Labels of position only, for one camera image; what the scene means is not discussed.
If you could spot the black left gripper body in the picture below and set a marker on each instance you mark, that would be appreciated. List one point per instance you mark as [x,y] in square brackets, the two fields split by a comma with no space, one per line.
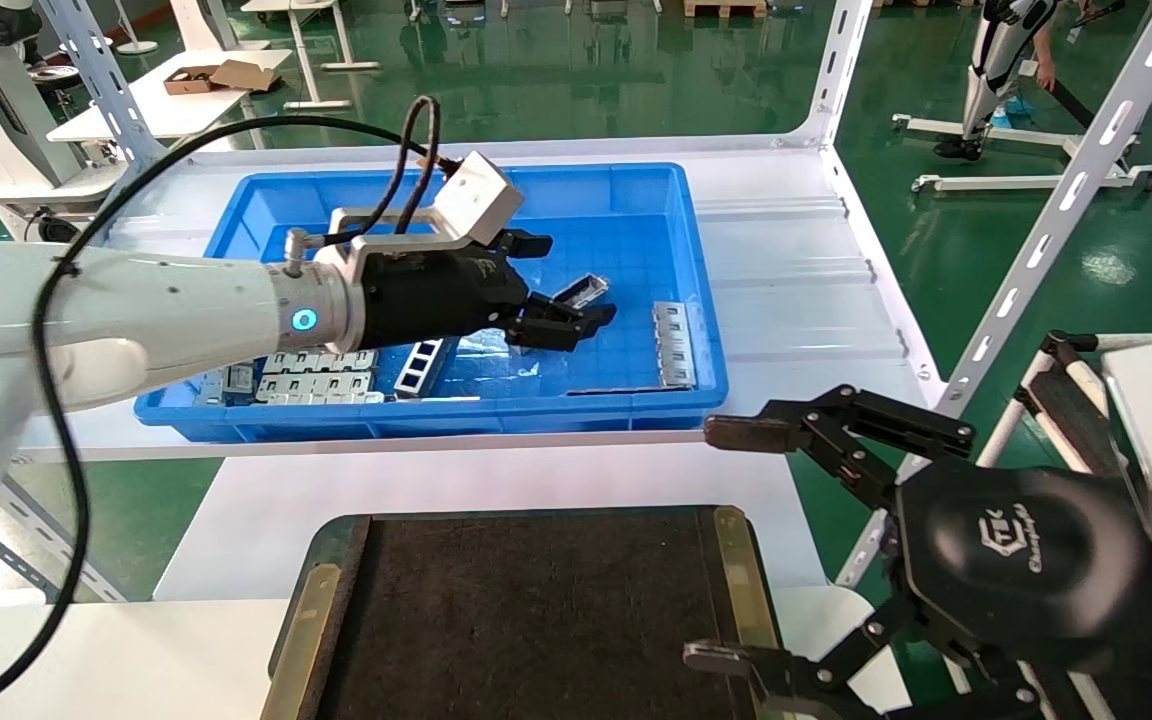
[436,295]

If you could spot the white table with cardboard box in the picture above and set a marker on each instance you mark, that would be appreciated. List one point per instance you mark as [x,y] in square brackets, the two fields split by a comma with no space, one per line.
[156,105]

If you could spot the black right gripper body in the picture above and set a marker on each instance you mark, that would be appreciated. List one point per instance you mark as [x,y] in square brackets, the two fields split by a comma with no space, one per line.
[1016,560]

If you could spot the blue plastic bin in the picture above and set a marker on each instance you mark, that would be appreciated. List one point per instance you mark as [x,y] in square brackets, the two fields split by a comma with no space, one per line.
[636,230]

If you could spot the cart with cream rails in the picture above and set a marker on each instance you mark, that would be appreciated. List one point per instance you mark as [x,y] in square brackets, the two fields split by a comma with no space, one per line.
[1056,395]

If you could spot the white wheeled floor frame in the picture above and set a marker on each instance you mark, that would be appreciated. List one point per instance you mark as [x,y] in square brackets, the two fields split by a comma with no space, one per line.
[1026,182]

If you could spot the silver camera mounting bracket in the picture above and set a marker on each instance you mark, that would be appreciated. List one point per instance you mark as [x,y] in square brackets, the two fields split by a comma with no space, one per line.
[386,240]

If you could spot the slotted silver metal bracket part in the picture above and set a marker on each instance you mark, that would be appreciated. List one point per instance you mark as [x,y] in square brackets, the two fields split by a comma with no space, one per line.
[582,290]

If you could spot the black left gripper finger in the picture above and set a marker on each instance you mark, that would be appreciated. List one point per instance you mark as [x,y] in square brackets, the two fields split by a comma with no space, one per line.
[551,325]
[526,246]

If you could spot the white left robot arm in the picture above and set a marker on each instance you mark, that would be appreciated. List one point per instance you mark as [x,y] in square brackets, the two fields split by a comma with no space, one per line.
[136,310]

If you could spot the humanoid robot legs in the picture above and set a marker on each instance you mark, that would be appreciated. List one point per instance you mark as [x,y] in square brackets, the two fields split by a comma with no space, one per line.
[996,60]

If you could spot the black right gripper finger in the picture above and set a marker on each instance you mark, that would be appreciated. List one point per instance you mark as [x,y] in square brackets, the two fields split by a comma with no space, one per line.
[836,690]
[836,425]

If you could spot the white pedestal table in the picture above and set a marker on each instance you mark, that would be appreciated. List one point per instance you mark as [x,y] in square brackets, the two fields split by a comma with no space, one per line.
[311,50]

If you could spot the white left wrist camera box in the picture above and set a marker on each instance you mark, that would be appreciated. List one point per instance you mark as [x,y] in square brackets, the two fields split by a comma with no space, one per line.
[476,195]

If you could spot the clear plastic bag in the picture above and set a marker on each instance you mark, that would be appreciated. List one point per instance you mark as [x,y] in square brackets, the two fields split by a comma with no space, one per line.
[486,350]

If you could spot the black container with brass edges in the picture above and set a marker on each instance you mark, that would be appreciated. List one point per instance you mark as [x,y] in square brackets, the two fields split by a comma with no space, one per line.
[536,610]

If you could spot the wooden pallet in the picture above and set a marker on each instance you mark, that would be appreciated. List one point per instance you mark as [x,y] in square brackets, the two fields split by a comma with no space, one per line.
[726,8]

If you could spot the open cardboard box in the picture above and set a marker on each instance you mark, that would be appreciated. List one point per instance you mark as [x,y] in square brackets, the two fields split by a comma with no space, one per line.
[221,76]

